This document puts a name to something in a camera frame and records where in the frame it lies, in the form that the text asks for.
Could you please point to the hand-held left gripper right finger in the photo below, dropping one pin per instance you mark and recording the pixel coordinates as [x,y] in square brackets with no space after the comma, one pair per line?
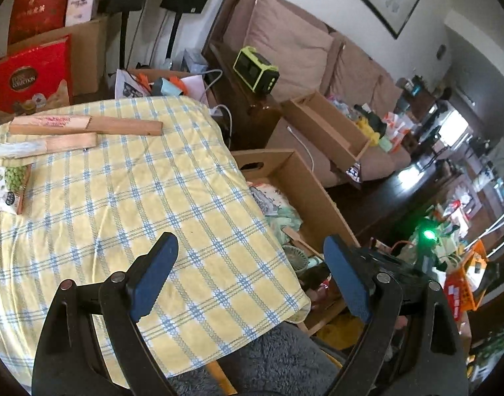
[347,284]

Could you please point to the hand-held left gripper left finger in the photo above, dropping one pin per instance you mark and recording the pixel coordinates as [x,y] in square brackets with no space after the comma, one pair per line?
[153,280]

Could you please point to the mint handheld fan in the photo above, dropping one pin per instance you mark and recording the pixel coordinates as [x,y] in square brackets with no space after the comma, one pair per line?
[301,260]

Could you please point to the large cardboard box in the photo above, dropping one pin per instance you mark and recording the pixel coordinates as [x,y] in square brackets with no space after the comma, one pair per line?
[314,198]

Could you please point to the white tissue packet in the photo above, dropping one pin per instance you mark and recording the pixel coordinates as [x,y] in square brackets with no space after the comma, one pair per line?
[266,198]

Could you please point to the wooden folding fan red print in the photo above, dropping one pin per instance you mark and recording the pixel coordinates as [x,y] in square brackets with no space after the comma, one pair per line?
[91,125]

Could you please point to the wooden folding fan white paper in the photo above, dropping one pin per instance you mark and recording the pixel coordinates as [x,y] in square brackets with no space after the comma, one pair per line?
[49,145]

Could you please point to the green pea snack packet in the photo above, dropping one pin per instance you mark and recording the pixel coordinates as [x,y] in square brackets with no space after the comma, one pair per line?
[8,187]

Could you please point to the yellow checked tablecloth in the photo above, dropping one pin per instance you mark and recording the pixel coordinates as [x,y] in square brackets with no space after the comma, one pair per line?
[153,198]

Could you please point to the person's grey fleece clothing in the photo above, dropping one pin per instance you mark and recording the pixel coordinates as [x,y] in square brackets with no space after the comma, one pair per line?
[268,363]

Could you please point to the yellow cloth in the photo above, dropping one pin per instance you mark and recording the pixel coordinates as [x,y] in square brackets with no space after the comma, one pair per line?
[367,130]

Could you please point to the dark green cloth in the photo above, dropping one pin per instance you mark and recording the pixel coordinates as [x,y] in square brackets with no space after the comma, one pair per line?
[371,117]

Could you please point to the shallow cardboard box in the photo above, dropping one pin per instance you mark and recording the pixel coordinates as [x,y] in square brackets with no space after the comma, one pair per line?
[318,123]

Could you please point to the brown sofa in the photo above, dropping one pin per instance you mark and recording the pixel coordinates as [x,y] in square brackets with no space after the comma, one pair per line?
[301,103]

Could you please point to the dark wooden side table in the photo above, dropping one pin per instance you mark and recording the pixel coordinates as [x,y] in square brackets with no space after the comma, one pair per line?
[252,119]

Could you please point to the white printed paper bag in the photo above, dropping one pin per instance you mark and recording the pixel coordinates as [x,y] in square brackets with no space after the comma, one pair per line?
[130,84]

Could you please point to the brown cardboard carton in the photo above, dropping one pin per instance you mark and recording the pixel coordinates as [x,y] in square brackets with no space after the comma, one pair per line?
[89,57]

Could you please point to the green portable power station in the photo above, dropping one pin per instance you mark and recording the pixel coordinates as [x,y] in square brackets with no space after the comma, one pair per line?
[256,70]

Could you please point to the red gift box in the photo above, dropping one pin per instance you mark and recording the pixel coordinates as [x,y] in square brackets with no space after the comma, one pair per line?
[29,78]

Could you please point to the large beige sofa cushion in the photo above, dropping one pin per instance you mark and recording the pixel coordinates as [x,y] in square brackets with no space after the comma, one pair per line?
[289,41]

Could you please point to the pink box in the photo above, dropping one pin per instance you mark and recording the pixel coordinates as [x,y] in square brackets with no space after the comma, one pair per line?
[82,2]

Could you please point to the red gift bag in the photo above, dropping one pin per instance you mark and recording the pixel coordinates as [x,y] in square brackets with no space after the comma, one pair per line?
[41,4]

